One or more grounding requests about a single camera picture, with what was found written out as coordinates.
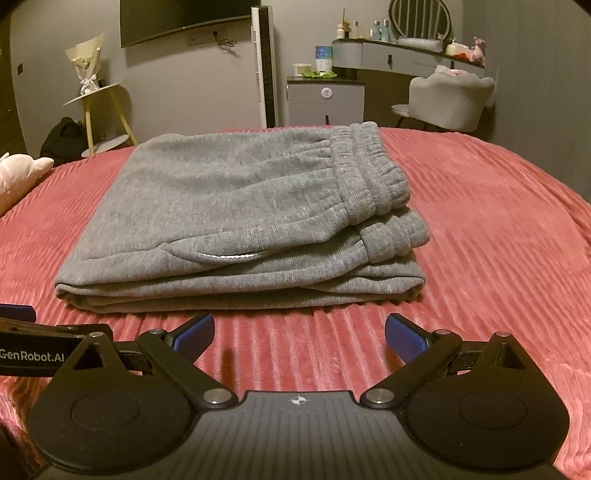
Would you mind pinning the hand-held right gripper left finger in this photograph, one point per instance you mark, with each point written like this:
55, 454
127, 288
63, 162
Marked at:
194, 334

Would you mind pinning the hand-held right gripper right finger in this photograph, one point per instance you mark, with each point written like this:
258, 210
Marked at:
404, 339

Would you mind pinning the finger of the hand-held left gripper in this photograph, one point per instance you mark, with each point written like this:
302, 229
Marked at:
18, 314

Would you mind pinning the grey pants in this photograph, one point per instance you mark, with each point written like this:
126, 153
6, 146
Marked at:
207, 198

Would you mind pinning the large pale pink plush toy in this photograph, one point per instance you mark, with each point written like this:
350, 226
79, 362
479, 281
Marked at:
18, 180

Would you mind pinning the pink ribbed blanket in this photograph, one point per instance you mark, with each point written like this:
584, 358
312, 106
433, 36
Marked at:
485, 207

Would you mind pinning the black bag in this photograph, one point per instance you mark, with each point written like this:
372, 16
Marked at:
64, 138

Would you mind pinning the yellow side table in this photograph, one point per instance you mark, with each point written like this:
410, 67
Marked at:
104, 115

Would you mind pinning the grey upholstered chair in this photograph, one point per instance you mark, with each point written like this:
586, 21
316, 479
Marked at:
452, 101

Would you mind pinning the grey nightstand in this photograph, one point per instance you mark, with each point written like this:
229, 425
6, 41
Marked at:
323, 101

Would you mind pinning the white wrapped bouquet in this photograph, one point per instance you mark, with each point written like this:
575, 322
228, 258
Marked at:
85, 60

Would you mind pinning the white tower fan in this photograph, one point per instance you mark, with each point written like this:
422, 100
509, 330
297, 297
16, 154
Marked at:
265, 69

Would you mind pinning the green item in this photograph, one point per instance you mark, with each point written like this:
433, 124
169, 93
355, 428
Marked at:
318, 74

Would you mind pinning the grey vanity desk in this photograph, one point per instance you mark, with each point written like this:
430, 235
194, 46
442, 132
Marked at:
406, 57

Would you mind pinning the blue and white box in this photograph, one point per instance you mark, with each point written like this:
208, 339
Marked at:
324, 59

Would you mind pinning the white container with red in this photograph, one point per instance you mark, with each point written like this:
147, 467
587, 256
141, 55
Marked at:
457, 50

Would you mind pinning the small pink plush toy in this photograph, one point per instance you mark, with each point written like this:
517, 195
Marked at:
479, 50

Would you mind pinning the white tray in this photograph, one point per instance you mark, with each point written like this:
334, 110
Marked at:
418, 41

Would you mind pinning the blue bottle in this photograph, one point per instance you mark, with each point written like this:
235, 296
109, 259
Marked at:
376, 30
386, 29

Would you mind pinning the clear bottle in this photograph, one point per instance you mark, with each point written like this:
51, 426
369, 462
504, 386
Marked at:
356, 30

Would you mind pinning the black wall television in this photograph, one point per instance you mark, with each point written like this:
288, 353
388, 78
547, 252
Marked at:
184, 18

